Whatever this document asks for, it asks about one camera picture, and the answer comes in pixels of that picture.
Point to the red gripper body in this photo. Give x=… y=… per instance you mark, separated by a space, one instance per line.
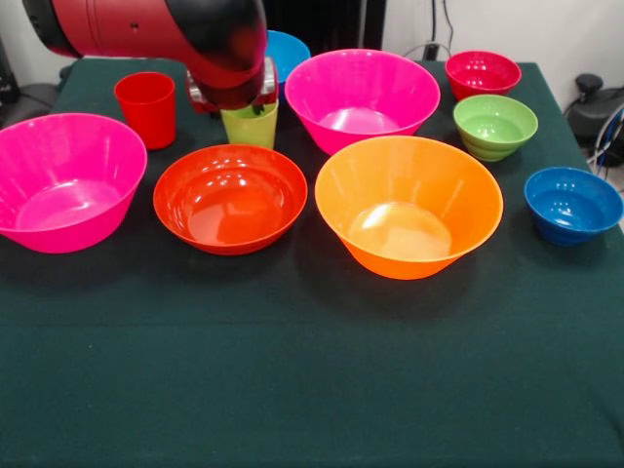
x=270 y=85

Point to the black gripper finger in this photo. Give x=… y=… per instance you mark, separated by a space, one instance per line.
x=256 y=110

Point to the green cup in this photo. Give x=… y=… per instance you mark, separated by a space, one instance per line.
x=248 y=131

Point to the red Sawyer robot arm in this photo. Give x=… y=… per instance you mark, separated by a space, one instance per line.
x=146 y=29

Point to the light blue bowl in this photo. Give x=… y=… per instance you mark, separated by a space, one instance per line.
x=292 y=53

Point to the large pink bowl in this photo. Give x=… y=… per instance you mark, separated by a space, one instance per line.
x=361 y=97
x=63 y=205

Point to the orange-red bowl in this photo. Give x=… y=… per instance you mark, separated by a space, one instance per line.
x=229 y=214

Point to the red cup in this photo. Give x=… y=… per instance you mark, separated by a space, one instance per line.
x=146 y=112

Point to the large orange bowl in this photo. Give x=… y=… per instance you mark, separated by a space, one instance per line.
x=409 y=244

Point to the small crimson bowl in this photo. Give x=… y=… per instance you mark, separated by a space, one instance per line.
x=480 y=73

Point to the small green bowl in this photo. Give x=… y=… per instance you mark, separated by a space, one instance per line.
x=495 y=129

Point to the dark green tablecloth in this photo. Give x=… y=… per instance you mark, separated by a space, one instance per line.
x=292 y=365

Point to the small dark blue bowl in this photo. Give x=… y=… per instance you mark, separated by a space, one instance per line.
x=568 y=205

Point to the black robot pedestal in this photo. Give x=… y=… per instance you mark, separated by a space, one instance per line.
x=336 y=24

